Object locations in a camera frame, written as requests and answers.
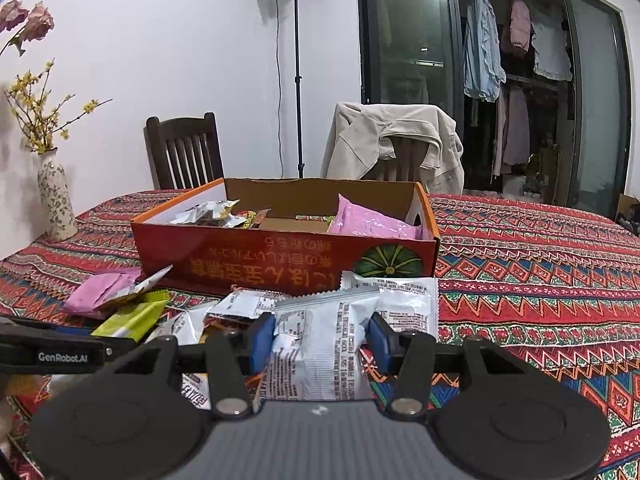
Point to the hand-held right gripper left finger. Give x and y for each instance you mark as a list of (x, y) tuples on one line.
[(262, 342)]

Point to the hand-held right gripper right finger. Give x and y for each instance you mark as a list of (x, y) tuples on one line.
[(382, 342)]

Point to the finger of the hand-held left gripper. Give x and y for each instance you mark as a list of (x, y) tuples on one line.
[(117, 347)]

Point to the white snack packet black text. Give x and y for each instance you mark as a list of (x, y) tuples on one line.
[(320, 350), (410, 305)]

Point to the orange cardboard box pumpkin print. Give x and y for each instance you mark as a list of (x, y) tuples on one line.
[(165, 255)]

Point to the pink snack packet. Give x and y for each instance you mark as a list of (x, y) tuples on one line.
[(87, 297), (370, 220)]

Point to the green white snack packet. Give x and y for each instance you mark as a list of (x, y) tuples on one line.
[(130, 320)]

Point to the white snack packet red edge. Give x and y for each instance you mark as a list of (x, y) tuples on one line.
[(245, 305)]

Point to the silver snack packet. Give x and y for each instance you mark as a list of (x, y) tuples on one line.
[(185, 325)]

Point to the red yellow snack packet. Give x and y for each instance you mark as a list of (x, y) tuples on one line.
[(254, 219)]

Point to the brown yellow snack packet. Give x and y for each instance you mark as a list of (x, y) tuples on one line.
[(210, 214)]

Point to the floral ceramic vase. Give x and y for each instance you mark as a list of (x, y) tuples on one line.
[(56, 200)]

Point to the dark wooden chair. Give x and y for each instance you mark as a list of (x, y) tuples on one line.
[(185, 155), (400, 160)]

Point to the beige jacket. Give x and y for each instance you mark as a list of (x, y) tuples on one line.
[(355, 145)]

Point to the yellow flower branches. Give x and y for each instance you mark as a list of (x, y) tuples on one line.
[(42, 141)]

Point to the lavender hanging garment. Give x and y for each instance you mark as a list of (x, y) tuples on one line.
[(515, 130)]

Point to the black studio light stand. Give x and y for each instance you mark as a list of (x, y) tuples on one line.
[(298, 85)]

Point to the brown cardboard box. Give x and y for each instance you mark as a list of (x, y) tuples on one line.
[(625, 207)]

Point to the pink flowers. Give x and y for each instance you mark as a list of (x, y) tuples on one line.
[(40, 22)]

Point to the white hanging garment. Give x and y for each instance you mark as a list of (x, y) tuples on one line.
[(550, 55)]

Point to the pink hanging jacket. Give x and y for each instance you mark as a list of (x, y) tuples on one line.
[(520, 25)]

